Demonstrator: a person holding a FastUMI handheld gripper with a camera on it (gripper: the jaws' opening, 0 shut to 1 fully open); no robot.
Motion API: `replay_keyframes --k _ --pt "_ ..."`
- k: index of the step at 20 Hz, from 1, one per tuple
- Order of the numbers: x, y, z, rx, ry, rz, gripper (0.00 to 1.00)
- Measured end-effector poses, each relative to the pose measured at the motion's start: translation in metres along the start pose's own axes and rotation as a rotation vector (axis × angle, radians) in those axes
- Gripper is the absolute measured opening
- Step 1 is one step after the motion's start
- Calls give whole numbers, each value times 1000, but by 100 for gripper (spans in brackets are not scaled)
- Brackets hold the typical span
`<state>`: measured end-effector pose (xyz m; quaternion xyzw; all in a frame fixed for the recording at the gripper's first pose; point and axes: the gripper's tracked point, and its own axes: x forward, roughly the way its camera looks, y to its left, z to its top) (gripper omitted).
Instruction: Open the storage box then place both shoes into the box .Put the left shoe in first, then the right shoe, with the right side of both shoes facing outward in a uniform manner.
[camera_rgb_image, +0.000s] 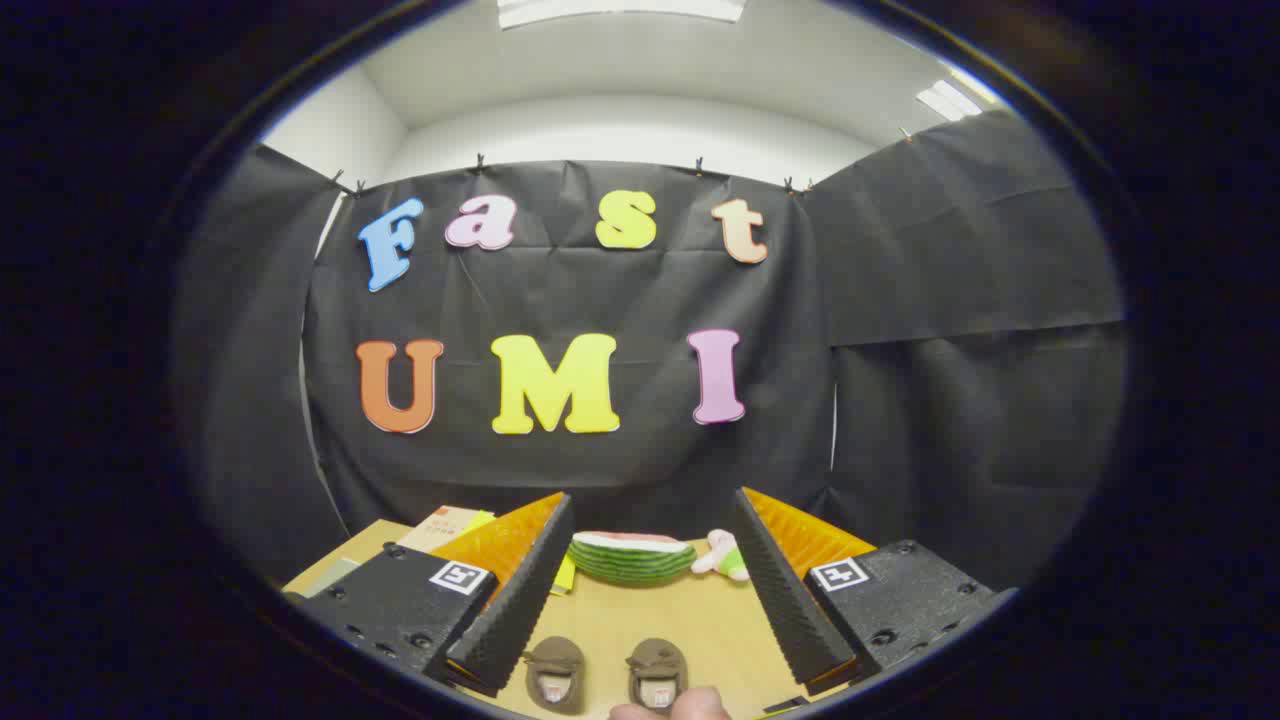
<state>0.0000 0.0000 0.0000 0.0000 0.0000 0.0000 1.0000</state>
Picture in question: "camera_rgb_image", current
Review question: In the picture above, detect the long ceiling light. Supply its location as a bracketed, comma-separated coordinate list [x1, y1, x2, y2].
[497, 0, 747, 29]

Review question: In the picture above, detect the brown fuzzy shoe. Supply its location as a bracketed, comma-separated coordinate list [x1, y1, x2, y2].
[626, 637, 690, 714]
[524, 635, 587, 716]

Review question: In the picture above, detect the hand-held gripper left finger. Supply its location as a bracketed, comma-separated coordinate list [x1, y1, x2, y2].
[285, 490, 576, 701]

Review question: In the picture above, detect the beige book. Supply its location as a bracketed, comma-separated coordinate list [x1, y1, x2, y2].
[397, 505, 483, 554]

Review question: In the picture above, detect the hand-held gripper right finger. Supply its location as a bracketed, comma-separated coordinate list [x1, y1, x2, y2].
[735, 487, 1019, 701]

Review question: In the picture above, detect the pink and green plush toy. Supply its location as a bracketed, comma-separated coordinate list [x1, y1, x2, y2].
[690, 529, 751, 583]

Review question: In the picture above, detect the watermelon slice plush toy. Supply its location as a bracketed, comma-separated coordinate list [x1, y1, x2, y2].
[567, 530, 699, 587]

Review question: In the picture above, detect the square ceiling light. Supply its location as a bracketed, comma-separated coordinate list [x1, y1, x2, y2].
[915, 79, 987, 122]

